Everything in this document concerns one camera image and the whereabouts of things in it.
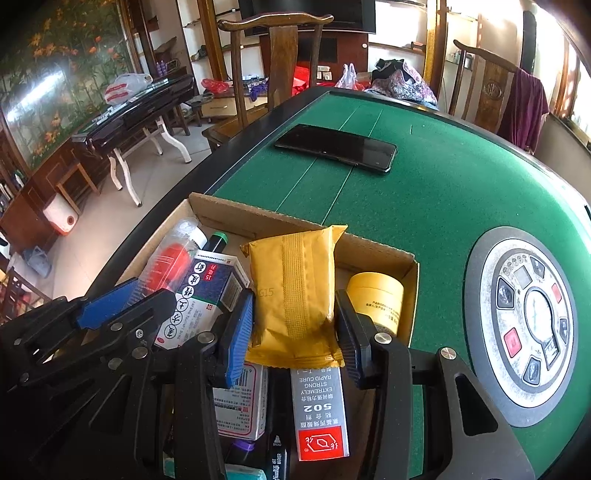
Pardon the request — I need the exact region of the black television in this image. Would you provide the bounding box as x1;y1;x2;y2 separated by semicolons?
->
237;0;378;36

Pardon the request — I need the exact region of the framed flower painting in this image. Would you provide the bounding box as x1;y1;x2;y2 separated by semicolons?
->
0;0;136;170

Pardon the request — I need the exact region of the green capped black marker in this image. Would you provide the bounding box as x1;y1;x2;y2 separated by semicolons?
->
202;230;230;256

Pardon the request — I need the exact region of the round table control panel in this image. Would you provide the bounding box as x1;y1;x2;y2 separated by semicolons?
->
464;226;591;428

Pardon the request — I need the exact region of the purple cloth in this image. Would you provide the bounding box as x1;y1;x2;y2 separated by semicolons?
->
496;69;550;156

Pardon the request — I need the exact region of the yellow foil packet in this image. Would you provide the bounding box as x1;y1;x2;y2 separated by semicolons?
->
239;224;348;369

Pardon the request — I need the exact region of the yellow round jar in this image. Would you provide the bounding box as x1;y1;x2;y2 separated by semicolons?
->
346;272;405;338

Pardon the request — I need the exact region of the black smartphone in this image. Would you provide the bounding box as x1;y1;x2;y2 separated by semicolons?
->
274;123;398;175

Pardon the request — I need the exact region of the light blue packet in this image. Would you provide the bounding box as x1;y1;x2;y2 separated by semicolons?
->
226;463;267;480

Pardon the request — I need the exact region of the grey red glue box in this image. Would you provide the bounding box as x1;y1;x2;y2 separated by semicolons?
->
290;366;350;463

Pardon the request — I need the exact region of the purple capped item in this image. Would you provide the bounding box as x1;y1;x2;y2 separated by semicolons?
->
226;438;260;467

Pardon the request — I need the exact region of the black side table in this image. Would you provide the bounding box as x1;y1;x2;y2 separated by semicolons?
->
71;73;195;158

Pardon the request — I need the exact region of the floral cloth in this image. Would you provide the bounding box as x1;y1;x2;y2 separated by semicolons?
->
364;57;439;110

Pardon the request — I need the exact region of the cardboard box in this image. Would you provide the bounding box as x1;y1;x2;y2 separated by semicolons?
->
90;192;420;480

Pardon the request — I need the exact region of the wooden stool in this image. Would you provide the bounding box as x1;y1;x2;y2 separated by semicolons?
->
55;159;100;216

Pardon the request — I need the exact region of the clear plastic bag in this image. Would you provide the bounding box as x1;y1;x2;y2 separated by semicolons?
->
334;63;359;90

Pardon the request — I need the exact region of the clear bottle red label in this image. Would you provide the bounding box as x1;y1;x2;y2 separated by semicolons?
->
138;217;200;297

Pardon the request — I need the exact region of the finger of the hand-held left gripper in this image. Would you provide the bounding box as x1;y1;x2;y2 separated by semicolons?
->
76;277;151;331
104;290;179;346

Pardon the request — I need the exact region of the white red plastic bag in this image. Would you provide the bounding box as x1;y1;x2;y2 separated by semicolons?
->
105;72;153;105

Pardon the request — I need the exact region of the white blue printed box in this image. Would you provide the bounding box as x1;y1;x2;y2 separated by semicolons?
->
154;251;250;350

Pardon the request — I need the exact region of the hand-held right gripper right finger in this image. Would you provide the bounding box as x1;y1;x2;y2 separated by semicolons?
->
335;289;536;480

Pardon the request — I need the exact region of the small wooden drawer cabinet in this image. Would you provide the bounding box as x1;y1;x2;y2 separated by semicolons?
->
200;96;269;124

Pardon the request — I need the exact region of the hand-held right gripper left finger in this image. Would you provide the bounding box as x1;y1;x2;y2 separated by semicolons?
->
51;293;256;480

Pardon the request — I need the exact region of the carved wooden chair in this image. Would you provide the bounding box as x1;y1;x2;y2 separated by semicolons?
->
450;39;551;154

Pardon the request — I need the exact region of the white piano stand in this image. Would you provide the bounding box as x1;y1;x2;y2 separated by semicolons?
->
108;117;193;208

